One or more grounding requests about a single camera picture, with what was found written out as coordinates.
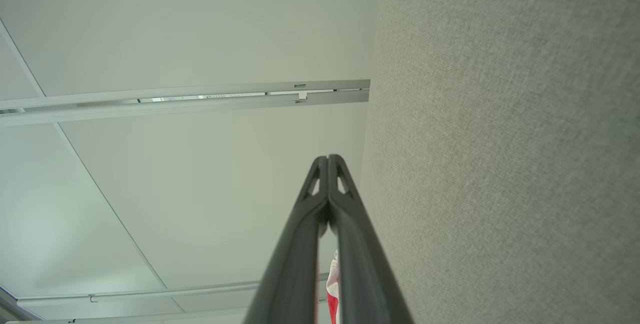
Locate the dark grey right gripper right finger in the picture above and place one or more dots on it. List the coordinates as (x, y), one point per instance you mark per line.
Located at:
(360, 274)

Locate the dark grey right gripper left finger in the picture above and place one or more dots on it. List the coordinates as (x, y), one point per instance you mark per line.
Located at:
(295, 274)

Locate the red and white jersey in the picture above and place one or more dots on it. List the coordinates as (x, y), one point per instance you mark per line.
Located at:
(332, 294)

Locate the white ceiling track rail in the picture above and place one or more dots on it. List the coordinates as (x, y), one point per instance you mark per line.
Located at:
(150, 106)

